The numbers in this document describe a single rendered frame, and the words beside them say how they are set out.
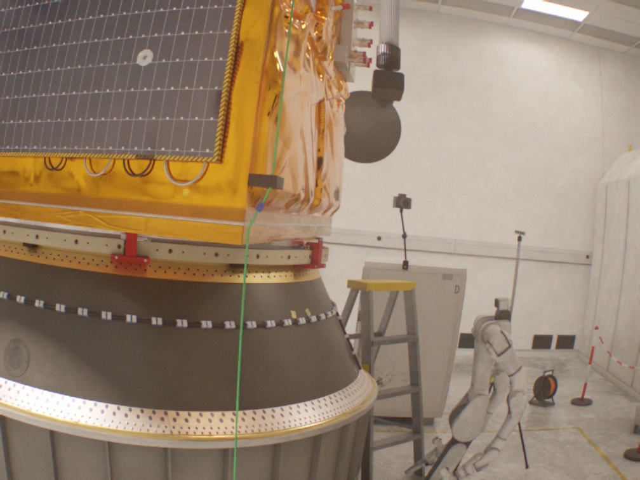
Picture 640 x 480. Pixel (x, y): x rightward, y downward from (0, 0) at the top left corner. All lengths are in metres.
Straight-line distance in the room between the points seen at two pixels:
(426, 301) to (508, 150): 4.64
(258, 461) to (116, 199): 0.90
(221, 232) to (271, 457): 0.77
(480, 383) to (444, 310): 3.10
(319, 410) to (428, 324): 3.81
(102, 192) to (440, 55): 8.74
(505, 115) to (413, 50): 1.73
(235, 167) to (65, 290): 0.68
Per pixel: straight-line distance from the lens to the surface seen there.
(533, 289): 10.21
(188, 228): 1.74
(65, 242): 2.03
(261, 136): 1.75
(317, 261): 2.46
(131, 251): 1.99
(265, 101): 1.76
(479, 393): 2.90
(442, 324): 5.97
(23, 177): 1.99
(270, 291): 2.26
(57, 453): 1.98
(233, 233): 1.71
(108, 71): 1.84
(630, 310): 8.37
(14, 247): 2.18
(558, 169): 10.32
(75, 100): 1.88
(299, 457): 2.21
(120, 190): 1.81
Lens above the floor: 1.82
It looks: 1 degrees down
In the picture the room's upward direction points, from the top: 5 degrees clockwise
